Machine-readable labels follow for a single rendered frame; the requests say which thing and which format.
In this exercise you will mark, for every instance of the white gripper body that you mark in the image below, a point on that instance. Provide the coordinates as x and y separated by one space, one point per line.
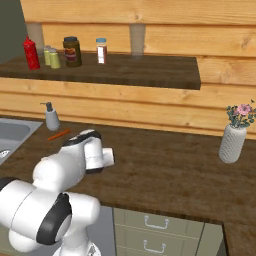
109 156

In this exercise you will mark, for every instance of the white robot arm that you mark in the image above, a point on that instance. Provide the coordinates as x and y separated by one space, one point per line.
56 171

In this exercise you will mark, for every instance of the blue-capped spice bottle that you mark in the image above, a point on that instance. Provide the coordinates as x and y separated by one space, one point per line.
101 51

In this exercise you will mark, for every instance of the green shaker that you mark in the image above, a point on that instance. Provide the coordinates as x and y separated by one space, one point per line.
47 56
55 60

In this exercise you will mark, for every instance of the red ketchup bottle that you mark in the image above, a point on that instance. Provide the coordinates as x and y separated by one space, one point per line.
31 55

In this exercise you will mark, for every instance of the orange carrot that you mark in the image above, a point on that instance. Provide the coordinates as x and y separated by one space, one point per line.
59 134

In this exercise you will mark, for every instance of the grey-green drawer front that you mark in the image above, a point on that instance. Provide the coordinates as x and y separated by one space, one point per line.
131 240
133 218

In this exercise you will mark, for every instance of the grey soap dispenser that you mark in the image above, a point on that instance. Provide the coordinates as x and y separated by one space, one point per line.
52 119

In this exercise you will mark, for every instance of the steel dishwasher front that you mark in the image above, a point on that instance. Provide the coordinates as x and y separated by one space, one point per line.
105 233

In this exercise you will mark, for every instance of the dark wooden shelf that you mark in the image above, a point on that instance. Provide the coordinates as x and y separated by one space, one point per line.
133 71

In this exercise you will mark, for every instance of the steel sink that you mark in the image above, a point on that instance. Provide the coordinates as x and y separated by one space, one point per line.
15 135

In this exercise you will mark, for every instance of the dark brown jar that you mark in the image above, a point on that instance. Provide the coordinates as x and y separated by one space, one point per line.
72 51

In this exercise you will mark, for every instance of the white textured vase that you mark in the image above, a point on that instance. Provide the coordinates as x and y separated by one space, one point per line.
232 144

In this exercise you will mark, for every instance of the grey-green cupboard door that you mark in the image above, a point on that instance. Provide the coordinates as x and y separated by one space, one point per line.
210 241

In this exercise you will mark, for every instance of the pink flowers bunch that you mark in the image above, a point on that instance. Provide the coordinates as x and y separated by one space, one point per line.
241 115

